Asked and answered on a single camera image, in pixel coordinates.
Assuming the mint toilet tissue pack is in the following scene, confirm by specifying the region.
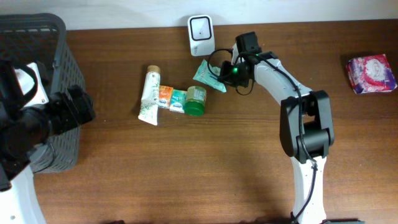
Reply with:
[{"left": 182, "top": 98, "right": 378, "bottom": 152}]
[{"left": 193, "top": 59, "right": 226, "bottom": 93}]

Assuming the green lid jar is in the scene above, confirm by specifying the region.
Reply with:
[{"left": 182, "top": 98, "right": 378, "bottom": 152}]
[{"left": 184, "top": 86, "right": 206, "bottom": 116}]

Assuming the teal tissue packet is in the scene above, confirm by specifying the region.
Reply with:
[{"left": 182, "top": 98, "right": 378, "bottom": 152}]
[{"left": 169, "top": 90, "right": 187, "bottom": 113}]

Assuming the orange tissue packet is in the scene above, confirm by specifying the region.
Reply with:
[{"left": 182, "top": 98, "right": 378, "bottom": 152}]
[{"left": 158, "top": 85, "right": 174, "bottom": 109}]

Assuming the white bamboo print tube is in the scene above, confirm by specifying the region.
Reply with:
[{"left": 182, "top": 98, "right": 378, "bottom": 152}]
[{"left": 138, "top": 65, "right": 160, "bottom": 126}]

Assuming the red purple snack bag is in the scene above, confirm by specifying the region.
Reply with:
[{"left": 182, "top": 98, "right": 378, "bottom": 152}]
[{"left": 346, "top": 54, "right": 397, "bottom": 95}]

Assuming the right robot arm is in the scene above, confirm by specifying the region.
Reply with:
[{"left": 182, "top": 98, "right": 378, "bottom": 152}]
[{"left": 218, "top": 32, "right": 335, "bottom": 223}]

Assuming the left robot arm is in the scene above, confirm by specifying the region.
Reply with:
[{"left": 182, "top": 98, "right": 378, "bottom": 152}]
[{"left": 1, "top": 60, "right": 96, "bottom": 223}]

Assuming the dark grey plastic basket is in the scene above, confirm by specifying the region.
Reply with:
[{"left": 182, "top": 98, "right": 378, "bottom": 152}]
[{"left": 1, "top": 13, "right": 86, "bottom": 173}]

